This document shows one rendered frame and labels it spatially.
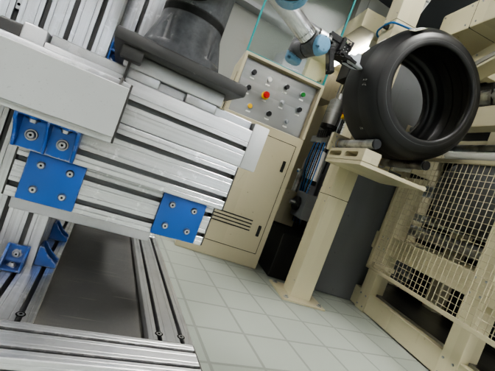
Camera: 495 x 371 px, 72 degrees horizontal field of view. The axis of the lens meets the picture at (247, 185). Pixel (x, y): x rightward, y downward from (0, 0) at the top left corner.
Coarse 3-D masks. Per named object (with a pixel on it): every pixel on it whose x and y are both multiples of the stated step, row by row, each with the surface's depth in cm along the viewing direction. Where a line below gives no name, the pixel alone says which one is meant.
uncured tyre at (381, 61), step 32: (416, 32) 147; (384, 64) 144; (416, 64) 178; (448, 64) 168; (352, 96) 158; (384, 96) 145; (448, 96) 176; (352, 128) 166; (384, 128) 148; (416, 128) 182; (448, 128) 172; (416, 160) 160
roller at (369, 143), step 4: (340, 140) 183; (344, 140) 178; (348, 140) 174; (352, 140) 170; (356, 140) 166; (360, 140) 162; (364, 140) 159; (368, 140) 155; (372, 140) 152; (376, 140) 151; (340, 144) 180; (344, 144) 176; (348, 144) 171; (352, 144) 168; (356, 144) 164; (360, 144) 161; (364, 144) 157; (368, 144) 154; (372, 144) 151; (376, 144) 151; (380, 144) 151; (368, 148) 156; (372, 148) 153; (376, 148) 151
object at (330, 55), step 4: (332, 48) 149; (328, 52) 150; (332, 52) 149; (328, 56) 150; (332, 56) 149; (328, 60) 150; (332, 60) 149; (328, 64) 150; (332, 64) 149; (328, 68) 150; (332, 68) 150; (328, 72) 151; (332, 72) 150
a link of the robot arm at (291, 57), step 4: (292, 40) 145; (296, 40) 144; (292, 44) 144; (296, 44) 141; (300, 44) 139; (292, 48) 143; (296, 48) 141; (288, 52) 145; (292, 52) 143; (296, 52) 142; (300, 52) 140; (288, 56) 144; (292, 56) 143; (296, 56) 143; (300, 56) 142; (288, 60) 147; (292, 60) 145; (296, 60) 144; (300, 60) 145; (292, 64) 148; (296, 64) 147
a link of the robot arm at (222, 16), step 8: (168, 0) 60; (184, 0) 58; (192, 0) 58; (200, 0) 58; (208, 0) 58; (216, 0) 59; (224, 0) 60; (232, 0) 63; (200, 8) 59; (208, 8) 59; (216, 8) 60; (224, 8) 61; (232, 8) 65; (216, 16) 61; (224, 16) 62; (224, 24) 63
